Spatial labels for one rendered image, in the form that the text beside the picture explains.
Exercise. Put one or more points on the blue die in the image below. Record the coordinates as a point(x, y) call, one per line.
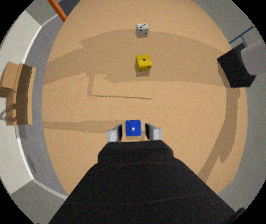
point(133, 128)

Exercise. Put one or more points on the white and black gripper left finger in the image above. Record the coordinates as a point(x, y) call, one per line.
point(115, 134)

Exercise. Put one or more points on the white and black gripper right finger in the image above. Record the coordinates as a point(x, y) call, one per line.
point(153, 133)

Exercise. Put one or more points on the yellow die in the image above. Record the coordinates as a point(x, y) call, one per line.
point(143, 63)

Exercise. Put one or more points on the white die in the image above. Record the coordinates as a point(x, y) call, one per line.
point(142, 29)

